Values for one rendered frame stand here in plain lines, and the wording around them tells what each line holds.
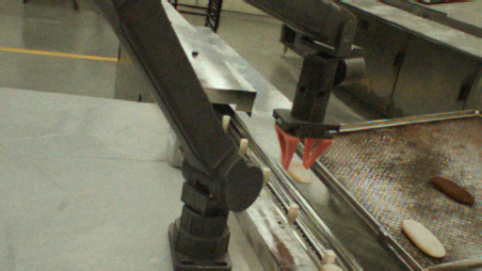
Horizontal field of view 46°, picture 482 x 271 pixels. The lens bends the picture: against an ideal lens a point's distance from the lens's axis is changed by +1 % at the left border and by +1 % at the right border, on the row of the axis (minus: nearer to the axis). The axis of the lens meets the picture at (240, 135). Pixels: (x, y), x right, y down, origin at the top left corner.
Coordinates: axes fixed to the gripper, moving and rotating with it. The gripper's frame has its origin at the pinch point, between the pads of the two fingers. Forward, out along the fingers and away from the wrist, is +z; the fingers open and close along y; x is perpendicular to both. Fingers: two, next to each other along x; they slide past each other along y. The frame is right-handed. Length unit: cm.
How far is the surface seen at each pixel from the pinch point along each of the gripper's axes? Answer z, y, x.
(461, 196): 0.3, -28.0, 10.0
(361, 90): 75, -205, -296
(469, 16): 17, -371, -395
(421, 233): 2.4, -14.3, 18.3
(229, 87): 1.4, -2.1, -46.5
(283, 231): 6.9, 5.0, 10.5
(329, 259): 6.8, 0.5, 18.0
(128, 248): 10.9, 28.9, 8.0
